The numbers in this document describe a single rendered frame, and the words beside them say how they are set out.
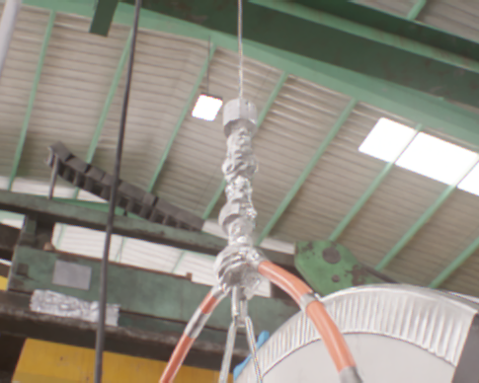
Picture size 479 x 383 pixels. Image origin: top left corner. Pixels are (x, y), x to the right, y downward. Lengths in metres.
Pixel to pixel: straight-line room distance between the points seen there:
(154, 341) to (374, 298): 0.95
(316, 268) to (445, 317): 1.25
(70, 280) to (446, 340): 1.14
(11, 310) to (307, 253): 0.69
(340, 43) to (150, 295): 2.26
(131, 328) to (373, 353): 0.98
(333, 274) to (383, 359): 1.17
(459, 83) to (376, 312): 3.32
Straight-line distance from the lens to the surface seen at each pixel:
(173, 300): 1.71
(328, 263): 1.88
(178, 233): 1.83
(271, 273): 0.65
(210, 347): 1.67
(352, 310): 0.78
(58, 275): 1.67
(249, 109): 0.87
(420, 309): 0.67
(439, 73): 3.95
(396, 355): 0.69
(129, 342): 1.65
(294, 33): 3.68
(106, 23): 3.48
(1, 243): 1.79
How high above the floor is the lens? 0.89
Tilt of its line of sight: 40 degrees up
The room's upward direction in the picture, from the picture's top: straight up
